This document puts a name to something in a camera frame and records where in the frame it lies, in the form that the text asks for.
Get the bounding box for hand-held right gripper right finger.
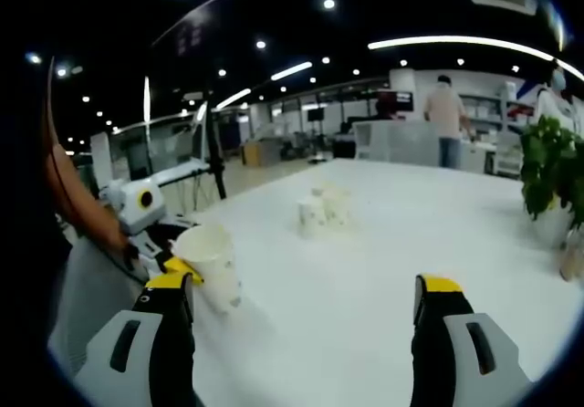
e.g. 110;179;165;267
410;273;533;407

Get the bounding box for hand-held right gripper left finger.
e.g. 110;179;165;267
83;269;197;407

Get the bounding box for printed white paper cup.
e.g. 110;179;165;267
324;188;352;228
297;195;328;239
174;223;242;316

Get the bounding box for white side desk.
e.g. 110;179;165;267
141;159;212;187

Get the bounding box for black tripod stand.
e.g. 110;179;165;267
203;99;228;202

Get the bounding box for white table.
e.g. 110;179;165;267
134;158;583;407

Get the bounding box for brown wooden counter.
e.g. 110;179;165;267
241;141;271;168

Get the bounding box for small brownish container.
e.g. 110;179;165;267
559;228;584;284

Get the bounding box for small black monitor on stand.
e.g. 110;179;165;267
306;108;326;152

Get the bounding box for large dark display screen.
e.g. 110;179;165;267
150;0;235;61

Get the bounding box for black chair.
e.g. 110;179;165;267
332;135;356;160

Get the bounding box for grey desk partition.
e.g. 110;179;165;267
381;120;443;167

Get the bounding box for white boxy machine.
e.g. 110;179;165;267
352;121;383;161

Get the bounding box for green potted plant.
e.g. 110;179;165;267
519;113;584;253

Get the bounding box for white storage shelf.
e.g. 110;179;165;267
459;91;519;130

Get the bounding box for dark red display monitor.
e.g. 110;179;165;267
377;89;414;120

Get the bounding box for round ceiling spotlights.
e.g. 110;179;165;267
26;0;521;146

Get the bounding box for red blue striped banner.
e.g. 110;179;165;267
515;78;548;120

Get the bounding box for curved ceiling light strip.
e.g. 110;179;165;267
367;36;584;82

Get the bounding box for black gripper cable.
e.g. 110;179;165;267
72;224;146;285

